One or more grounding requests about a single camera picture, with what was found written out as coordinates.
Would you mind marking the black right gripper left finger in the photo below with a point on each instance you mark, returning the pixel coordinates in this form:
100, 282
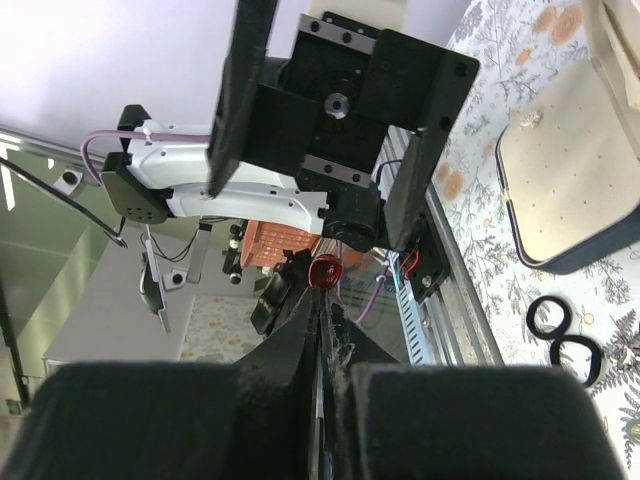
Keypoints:
250, 419

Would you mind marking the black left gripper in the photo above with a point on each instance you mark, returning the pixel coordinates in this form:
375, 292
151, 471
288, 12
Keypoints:
358, 116

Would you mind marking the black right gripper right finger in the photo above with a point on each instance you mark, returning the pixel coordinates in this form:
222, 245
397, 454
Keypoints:
387, 420

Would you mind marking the red bead earring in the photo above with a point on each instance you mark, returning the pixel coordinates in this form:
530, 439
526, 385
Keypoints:
325, 271

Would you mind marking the cream navy jewelry box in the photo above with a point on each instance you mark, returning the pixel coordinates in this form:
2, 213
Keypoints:
571, 184

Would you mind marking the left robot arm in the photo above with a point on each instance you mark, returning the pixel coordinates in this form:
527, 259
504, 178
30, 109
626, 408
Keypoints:
163, 173

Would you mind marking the orange plastic basket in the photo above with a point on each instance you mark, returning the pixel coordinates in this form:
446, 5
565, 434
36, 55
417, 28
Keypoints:
264, 244

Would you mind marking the silver flower stud in box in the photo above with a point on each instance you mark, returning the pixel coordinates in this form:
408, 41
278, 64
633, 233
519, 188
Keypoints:
530, 120

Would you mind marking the floral patterned tablecloth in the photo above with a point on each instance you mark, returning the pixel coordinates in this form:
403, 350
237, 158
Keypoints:
522, 46

